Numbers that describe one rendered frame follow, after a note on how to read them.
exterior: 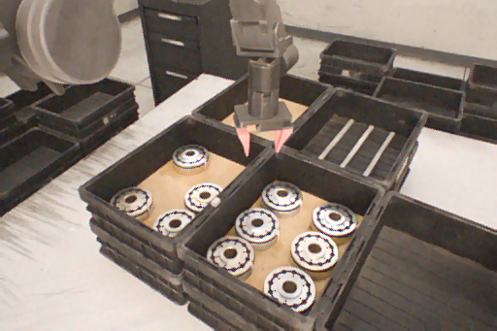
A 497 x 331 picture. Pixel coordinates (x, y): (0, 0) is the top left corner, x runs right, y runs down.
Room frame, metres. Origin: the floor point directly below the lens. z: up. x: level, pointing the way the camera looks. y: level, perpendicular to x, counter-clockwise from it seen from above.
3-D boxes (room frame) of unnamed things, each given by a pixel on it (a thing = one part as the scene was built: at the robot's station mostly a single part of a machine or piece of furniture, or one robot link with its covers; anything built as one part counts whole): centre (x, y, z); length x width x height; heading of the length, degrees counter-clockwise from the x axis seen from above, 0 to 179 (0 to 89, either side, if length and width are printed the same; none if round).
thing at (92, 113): (1.72, 0.80, 0.37); 0.40 x 0.30 x 0.45; 152
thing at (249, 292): (0.59, -0.08, 0.92); 0.40 x 0.30 x 0.02; 147
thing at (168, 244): (0.76, 0.17, 0.92); 0.40 x 0.30 x 0.02; 147
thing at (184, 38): (2.53, 0.32, 0.45); 0.60 x 0.45 x 0.90; 152
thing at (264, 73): (0.66, -0.03, 1.24); 0.07 x 0.06 x 0.07; 152
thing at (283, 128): (0.65, -0.04, 1.10); 0.07 x 0.07 x 0.09; 12
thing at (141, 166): (0.76, 0.17, 0.87); 0.40 x 0.30 x 0.11; 147
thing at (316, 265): (0.56, -0.14, 0.86); 0.10 x 0.10 x 0.01
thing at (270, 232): (0.63, -0.02, 0.86); 0.10 x 0.10 x 0.01
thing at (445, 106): (1.71, -0.83, 0.37); 0.40 x 0.30 x 0.45; 62
